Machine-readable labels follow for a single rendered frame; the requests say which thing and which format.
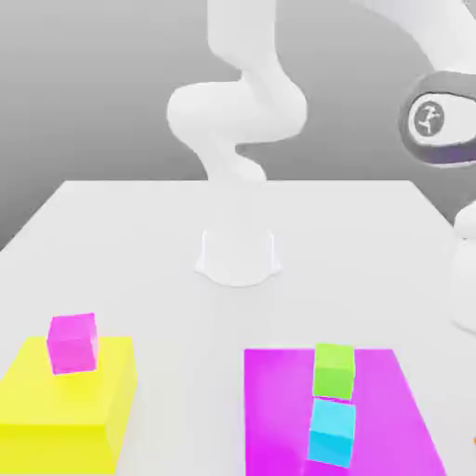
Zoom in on large magenta box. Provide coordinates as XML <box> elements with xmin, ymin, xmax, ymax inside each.
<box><xmin>243</xmin><ymin>347</ymin><xmax>450</xmax><ymax>476</ymax></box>

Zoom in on small magenta cube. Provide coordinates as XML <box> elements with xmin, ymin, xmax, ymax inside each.
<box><xmin>46</xmin><ymin>312</ymin><xmax>100</xmax><ymax>376</ymax></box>

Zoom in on small green cube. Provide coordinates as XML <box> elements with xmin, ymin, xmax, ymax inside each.
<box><xmin>312</xmin><ymin>342</ymin><xmax>357</xmax><ymax>403</ymax></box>

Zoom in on small cyan cube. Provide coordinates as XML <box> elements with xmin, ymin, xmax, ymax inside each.
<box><xmin>306</xmin><ymin>397</ymin><xmax>357</xmax><ymax>469</ymax></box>

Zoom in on large yellow box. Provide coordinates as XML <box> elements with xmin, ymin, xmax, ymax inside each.
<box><xmin>0</xmin><ymin>336</ymin><xmax>139</xmax><ymax>476</ymax></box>

